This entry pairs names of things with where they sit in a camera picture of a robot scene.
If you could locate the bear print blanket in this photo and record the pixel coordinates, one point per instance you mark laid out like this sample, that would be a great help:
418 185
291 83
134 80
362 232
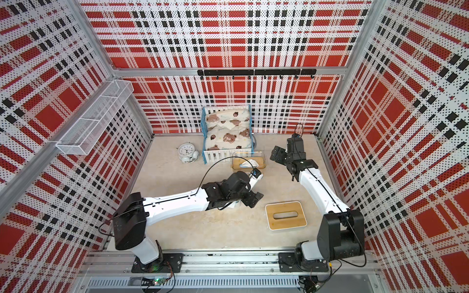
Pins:
228 139

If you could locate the bear print pillow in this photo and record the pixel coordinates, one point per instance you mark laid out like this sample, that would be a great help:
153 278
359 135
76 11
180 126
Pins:
228 119

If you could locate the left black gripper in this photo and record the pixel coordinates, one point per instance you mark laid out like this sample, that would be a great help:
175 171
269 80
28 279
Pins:
252 199

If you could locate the clear plastic tissue box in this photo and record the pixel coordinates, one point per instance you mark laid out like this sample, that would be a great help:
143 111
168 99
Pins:
248 154

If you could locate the aluminium front rail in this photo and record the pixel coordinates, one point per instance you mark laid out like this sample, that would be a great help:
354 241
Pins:
226 270

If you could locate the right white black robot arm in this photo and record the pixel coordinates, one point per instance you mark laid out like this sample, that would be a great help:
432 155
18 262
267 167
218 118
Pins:
341 234

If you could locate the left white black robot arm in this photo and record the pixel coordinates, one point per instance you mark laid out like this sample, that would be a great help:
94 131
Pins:
136 213

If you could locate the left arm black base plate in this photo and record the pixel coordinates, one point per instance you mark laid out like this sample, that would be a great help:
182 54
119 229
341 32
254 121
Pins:
166 263

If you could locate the white tissue box bamboo lid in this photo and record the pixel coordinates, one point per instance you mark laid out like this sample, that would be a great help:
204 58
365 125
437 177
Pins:
285 216

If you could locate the white wire mesh shelf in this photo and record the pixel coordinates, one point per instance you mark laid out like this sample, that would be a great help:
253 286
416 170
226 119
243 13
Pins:
83 135

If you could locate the black hook rail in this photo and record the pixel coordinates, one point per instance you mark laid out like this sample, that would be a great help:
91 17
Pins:
258 72

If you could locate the green circuit board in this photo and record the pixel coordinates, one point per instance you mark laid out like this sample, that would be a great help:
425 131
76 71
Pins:
152 281

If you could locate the bamboo slotted lid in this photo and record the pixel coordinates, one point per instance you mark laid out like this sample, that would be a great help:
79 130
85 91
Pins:
256 162

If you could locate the blue white toy crib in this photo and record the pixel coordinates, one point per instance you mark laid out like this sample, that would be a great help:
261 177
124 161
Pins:
213 156

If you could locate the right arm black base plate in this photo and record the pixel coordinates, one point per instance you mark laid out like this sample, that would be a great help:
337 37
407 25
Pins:
288 262

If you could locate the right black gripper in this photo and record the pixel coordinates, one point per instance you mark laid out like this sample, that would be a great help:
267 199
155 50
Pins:
278 158

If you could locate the white alarm clock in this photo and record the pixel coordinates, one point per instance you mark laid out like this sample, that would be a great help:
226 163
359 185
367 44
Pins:
188 153

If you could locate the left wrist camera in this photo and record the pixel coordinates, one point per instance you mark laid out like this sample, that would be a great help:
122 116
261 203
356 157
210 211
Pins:
255 176

